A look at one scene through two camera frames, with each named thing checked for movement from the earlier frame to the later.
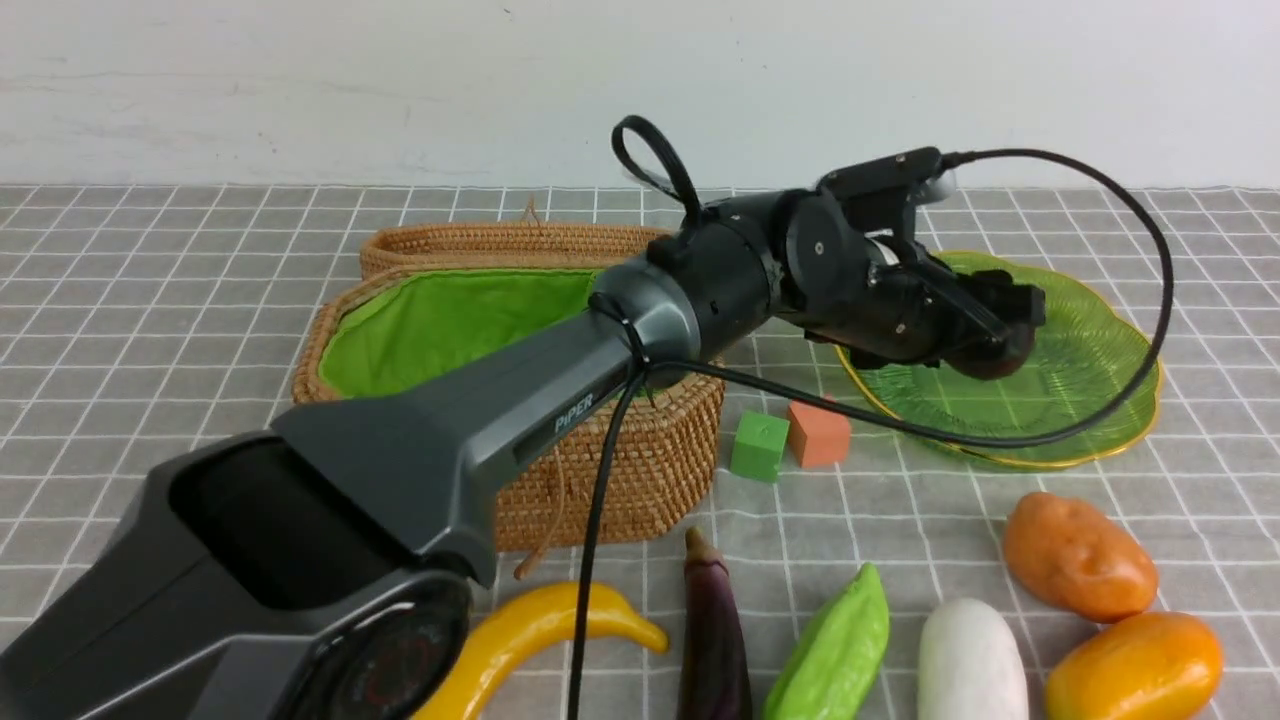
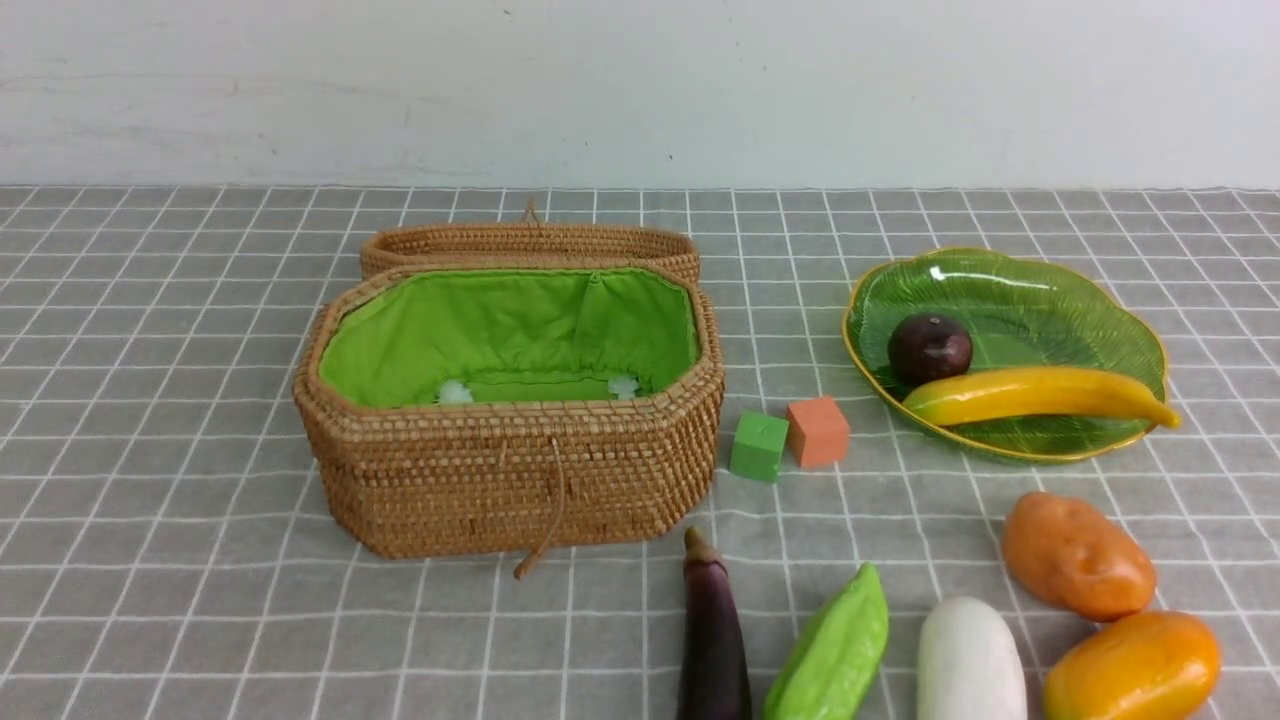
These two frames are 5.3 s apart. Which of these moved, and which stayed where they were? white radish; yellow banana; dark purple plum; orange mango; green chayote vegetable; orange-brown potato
Moved: dark purple plum; yellow banana
Stayed: white radish; orange mango; green chayote vegetable; orange-brown potato
